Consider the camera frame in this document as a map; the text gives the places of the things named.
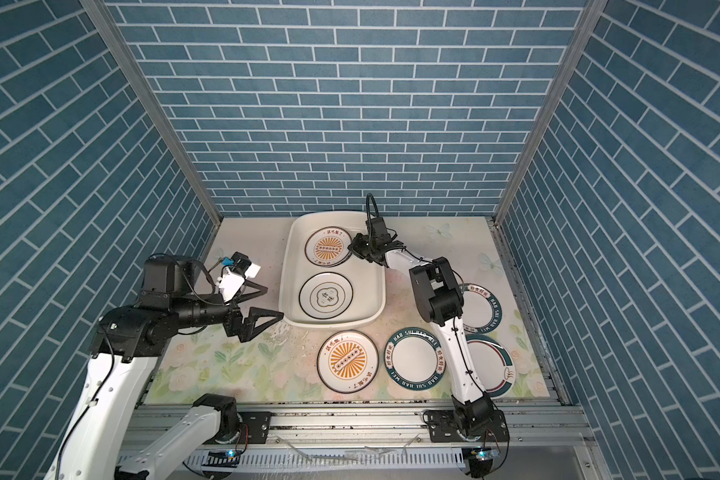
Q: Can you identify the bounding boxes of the orange sunburst plate back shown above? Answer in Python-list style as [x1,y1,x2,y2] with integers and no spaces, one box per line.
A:
[304,226,352,268]

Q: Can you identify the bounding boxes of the orange sunburst plate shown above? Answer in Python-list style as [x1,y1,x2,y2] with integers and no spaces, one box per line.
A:
[316,330,379,394]
[304,226,352,268]

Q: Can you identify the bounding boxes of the white plate green flower outline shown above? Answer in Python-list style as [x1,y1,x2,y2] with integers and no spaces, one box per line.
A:
[298,272,354,320]

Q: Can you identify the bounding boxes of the green rim plate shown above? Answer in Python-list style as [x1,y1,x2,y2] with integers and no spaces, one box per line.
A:
[462,283,503,334]
[467,334,516,398]
[383,327,446,391]

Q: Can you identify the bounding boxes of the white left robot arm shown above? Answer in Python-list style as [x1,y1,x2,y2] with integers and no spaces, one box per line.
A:
[46,252,284,479]

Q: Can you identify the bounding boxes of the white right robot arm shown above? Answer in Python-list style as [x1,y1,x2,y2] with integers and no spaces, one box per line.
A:
[350,233,510,444]

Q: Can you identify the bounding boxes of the white plastic bin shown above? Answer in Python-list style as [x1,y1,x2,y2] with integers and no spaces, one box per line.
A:
[278,211,386,329]

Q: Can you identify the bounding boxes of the orange sunburst plate front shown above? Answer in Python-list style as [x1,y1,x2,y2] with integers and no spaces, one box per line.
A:
[316,330,379,394]

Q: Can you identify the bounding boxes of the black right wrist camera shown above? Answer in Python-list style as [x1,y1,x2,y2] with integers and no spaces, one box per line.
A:
[366,216,392,243]

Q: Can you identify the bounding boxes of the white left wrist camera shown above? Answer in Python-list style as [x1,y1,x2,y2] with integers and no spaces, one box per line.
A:
[216,252,261,302]

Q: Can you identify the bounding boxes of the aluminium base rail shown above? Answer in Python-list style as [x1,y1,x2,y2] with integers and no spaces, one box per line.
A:
[113,398,613,480]

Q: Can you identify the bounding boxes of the aluminium corner frame right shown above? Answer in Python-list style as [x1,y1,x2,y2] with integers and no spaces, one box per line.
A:
[494,0,607,226]

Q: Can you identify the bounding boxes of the aluminium corner frame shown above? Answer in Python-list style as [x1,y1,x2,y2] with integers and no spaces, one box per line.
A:
[494,0,607,226]
[80,0,223,227]

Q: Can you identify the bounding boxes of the aluminium corner frame left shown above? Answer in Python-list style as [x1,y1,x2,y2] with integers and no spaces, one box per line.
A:
[80,0,223,227]

